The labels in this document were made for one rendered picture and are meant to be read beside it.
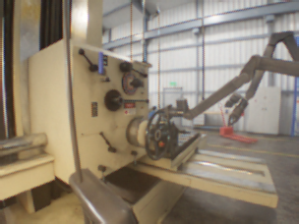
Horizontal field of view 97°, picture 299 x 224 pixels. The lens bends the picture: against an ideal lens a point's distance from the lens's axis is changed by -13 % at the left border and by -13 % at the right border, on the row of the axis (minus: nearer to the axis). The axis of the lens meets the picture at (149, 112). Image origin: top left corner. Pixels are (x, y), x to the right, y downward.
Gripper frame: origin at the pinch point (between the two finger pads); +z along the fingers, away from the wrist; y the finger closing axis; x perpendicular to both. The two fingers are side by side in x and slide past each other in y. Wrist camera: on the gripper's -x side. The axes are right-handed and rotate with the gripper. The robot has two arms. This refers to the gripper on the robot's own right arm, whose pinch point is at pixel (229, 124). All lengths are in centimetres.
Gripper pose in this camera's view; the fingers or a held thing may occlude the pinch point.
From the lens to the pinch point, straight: 120.0
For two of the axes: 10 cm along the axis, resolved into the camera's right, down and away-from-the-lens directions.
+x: 7.2, 5.4, -4.4
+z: -4.1, 8.4, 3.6
